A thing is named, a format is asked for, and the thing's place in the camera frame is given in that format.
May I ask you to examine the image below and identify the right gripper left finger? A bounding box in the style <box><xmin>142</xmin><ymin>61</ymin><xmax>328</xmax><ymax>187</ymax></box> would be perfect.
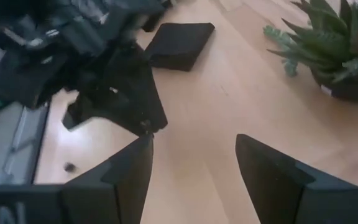
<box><xmin>61</xmin><ymin>133</ymin><xmax>155</xmax><ymax>224</ymax></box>

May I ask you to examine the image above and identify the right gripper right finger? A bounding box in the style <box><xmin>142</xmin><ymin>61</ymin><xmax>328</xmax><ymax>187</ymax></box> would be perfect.
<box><xmin>235</xmin><ymin>134</ymin><xmax>358</xmax><ymax>224</ymax></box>

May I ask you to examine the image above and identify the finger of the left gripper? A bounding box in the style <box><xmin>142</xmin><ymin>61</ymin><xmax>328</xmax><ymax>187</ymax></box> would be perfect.
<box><xmin>104</xmin><ymin>43</ymin><xmax>168</xmax><ymax>137</ymax></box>
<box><xmin>62</xmin><ymin>93</ymin><xmax>114</xmax><ymax>131</ymax></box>

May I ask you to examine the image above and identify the small dark blueberry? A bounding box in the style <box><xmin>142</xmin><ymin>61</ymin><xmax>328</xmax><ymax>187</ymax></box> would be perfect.
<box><xmin>63</xmin><ymin>162</ymin><xmax>77</xmax><ymax>174</ymax></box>

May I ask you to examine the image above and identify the black square box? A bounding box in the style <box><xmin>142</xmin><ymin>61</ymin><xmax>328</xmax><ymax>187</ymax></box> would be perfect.
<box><xmin>144</xmin><ymin>22</ymin><xmax>216</xmax><ymax>73</ymax></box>

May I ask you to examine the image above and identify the potted green succulent plant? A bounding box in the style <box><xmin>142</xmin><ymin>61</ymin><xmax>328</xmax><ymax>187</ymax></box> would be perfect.
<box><xmin>262</xmin><ymin>0</ymin><xmax>358</xmax><ymax>102</ymax></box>

